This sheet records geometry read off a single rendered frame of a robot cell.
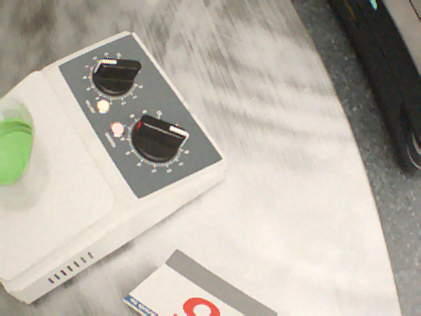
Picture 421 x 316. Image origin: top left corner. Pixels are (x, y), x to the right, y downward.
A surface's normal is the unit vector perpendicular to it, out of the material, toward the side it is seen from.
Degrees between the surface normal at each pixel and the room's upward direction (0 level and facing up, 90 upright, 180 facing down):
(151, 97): 30
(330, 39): 0
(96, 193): 0
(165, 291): 40
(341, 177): 0
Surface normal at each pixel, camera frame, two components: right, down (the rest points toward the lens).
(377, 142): -0.03, -0.27
